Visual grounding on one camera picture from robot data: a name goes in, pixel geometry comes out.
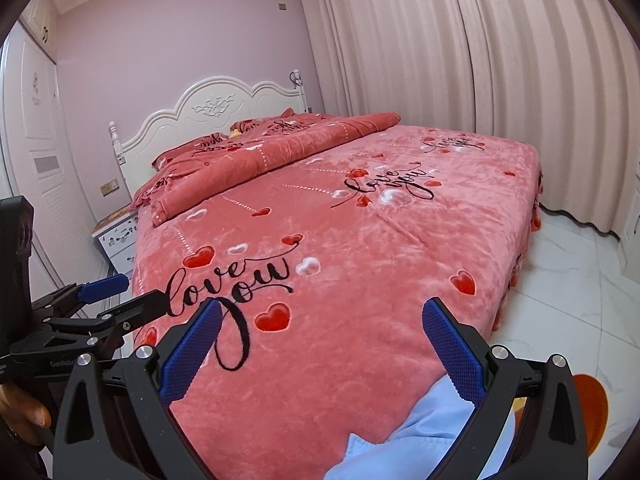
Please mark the white nightstand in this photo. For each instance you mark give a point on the white nightstand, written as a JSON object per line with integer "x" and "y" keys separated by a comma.
{"x": 120, "y": 245}

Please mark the pink printed pillow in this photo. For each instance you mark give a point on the pink printed pillow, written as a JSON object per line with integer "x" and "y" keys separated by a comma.
{"x": 200, "y": 144}
{"x": 270, "y": 126}

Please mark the gold wall socket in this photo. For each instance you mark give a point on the gold wall socket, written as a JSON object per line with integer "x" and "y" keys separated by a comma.
{"x": 110, "y": 187}

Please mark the light blue cloth bag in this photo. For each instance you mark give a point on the light blue cloth bag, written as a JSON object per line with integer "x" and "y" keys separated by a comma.
{"x": 425, "y": 435}

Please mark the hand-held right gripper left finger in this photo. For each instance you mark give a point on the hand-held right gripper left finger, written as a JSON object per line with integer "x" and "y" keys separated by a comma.
{"x": 192, "y": 350}

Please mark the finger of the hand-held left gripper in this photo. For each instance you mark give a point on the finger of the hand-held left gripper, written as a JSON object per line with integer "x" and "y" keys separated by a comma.
{"x": 107, "y": 284}
{"x": 145, "y": 307}

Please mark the pale pink curtain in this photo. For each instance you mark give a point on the pale pink curtain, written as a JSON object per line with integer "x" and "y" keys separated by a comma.
{"x": 450, "y": 60}

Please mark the person's left hand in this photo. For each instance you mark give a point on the person's left hand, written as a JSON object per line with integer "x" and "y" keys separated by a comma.
{"x": 27, "y": 407}

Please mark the pink heart print blanket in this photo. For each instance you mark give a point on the pink heart print blanket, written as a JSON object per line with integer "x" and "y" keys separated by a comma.
{"x": 350, "y": 260}

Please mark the folded pink quilt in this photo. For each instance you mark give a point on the folded pink quilt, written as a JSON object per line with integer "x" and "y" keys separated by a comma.
{"x": 250, "y": 170}

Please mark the white wardrobe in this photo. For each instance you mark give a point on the white wardrobe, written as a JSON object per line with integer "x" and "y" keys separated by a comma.
{"x": 40, "y": 110}

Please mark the white carved headboard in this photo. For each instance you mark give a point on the white carved headboard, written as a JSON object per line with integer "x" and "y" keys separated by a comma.
{"x": 215, "y": 105}

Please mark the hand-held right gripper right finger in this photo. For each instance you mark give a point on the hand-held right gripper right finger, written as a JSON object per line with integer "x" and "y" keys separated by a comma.
{"x": 452, "y": 350}

